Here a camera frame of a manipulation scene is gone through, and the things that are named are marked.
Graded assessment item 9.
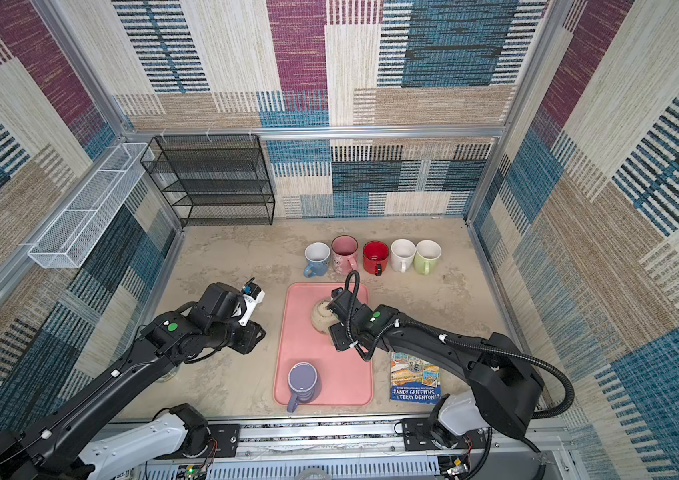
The beige speckled ceramic mug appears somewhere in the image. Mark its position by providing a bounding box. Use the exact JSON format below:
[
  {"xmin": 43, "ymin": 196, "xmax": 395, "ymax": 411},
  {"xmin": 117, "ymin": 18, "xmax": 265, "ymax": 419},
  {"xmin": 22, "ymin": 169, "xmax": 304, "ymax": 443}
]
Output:
[{"xmin": 310, "ymin": 299, "xmax": 339, "ymax": 335}]

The purple ceramic mug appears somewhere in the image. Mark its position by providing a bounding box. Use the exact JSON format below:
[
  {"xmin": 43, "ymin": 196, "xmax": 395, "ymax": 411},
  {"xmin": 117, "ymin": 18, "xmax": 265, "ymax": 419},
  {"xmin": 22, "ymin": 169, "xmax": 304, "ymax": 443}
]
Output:
[{"xmin": 286, "ymin": 362, "xmax": 321, "ymax": 413}]

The blue ceramic mug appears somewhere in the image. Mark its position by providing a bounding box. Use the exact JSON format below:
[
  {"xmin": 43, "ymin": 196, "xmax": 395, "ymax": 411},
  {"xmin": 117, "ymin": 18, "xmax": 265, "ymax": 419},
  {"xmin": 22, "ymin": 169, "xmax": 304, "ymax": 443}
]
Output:
[{"xmin": 303, "ymin": 242, "xmax": 331, "ymax": 278}]

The pink patterned glass mug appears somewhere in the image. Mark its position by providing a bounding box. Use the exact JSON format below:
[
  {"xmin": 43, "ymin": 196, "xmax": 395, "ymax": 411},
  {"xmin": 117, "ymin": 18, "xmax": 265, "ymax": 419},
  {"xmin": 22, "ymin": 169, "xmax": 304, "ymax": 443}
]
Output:
[{"xmin": 331, "ymin": 235, "xmax": 359, "ymax": 276}]

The red ceramic mug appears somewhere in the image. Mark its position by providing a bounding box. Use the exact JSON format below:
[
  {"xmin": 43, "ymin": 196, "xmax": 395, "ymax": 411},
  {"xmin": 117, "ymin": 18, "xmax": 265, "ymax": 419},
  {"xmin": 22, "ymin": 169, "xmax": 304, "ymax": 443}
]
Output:
[{"xmin": 363, "ymin": 240, "xmax": 389, "ymax": 276}]

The white ceramic mug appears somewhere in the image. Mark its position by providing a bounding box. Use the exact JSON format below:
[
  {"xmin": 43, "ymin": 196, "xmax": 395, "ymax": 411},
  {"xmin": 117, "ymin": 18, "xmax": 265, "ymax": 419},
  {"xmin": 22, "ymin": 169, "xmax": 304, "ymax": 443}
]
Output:
[{"xmin": 389, "ymin": 239, "xmax": 417, "ymax": 273}]

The light green ceramic mug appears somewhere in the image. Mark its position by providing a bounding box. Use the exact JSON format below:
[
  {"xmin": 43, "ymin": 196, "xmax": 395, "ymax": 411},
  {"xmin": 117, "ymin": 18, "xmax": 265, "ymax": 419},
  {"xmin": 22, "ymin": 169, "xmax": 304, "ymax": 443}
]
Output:
[{"xmin": 413, "ymin": 240, "xmax": 443, "ymax": 275}]

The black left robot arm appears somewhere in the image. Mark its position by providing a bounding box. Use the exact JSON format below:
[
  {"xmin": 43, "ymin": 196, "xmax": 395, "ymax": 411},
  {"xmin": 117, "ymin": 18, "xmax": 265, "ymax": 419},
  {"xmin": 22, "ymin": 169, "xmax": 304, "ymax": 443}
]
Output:
[{"xmin": 0, "ymin": 281, "xmax": 266, "ymax": 479}]

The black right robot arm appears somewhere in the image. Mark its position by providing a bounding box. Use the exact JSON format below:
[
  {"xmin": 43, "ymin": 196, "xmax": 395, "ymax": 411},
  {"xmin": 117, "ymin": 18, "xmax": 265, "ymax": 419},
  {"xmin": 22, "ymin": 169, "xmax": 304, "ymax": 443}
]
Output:
[{"xmin": 327, "ymin": 299, "xmax": 551, "ymax": 448}]

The pink plastic tray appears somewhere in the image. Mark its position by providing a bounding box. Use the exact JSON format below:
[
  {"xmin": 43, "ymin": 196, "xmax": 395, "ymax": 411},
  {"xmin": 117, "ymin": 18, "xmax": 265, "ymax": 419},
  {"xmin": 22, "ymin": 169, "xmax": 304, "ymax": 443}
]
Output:
[{"xmin": 273, "ymin": 283, "xmax": 373, "ymax": 407}]

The blue treehouse paperback book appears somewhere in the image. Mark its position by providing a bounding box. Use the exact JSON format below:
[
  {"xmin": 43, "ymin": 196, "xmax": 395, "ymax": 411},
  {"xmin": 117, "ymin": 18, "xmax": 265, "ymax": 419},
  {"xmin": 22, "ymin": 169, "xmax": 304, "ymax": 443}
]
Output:
[{"xmin": 389, "ymin": 352, "xmax": 441, "ymax": 405}]

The round tape roll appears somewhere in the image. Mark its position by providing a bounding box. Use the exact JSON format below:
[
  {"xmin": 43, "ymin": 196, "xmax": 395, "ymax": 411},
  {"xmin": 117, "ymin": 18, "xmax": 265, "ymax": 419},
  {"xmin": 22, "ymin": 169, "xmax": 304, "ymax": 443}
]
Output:
[{"xmin": 156, "ymin": 366, "xmax": 179, "ymax": 383}]

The black corrugated cable conduit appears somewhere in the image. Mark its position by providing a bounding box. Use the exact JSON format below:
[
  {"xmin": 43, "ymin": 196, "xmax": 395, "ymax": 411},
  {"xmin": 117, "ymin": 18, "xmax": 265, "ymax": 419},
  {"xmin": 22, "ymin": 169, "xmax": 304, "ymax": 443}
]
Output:
[{"xmin": 341, "ymin": 269, "xmax": 575, "ymax": 420}]

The aluminium front rail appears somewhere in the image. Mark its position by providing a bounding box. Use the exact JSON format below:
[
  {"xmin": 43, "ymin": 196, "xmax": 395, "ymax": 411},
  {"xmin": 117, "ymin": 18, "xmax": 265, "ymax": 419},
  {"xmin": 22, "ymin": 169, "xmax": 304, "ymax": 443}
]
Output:
[{"xmin": 56, "ymin": 413, "xmax": 575, "ymax": 480}]

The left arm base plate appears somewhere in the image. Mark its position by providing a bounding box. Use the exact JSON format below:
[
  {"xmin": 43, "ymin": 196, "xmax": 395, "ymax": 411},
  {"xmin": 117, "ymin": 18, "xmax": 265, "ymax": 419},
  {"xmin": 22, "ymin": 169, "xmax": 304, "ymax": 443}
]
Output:
[{"xmin": 197, "ymin": 423, "xmax": 241, "ymax": 461}]

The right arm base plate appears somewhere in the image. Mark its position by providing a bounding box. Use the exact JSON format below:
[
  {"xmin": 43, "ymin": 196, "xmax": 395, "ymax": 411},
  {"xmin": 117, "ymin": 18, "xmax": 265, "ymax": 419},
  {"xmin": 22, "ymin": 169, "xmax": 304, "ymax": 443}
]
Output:
[{"xmin": 393, "ymin": 417, "xmax": 487, "ymax": 452}]

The black wire shelf rack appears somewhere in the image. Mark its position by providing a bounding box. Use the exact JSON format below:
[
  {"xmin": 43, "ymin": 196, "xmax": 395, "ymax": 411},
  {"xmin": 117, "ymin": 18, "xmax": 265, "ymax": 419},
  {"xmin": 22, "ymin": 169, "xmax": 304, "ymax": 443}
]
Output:
[{"xmin": 140, "ymin": 134, "xmax": 276, "ymax": 227}]

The white wire mesh basket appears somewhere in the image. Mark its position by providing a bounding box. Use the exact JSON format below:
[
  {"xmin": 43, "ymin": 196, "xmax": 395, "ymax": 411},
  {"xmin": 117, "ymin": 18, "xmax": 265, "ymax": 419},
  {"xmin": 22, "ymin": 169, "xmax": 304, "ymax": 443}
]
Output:
[{"xmin": 28, "ymin": 143, "xmax": 147, "ymax": 269}]

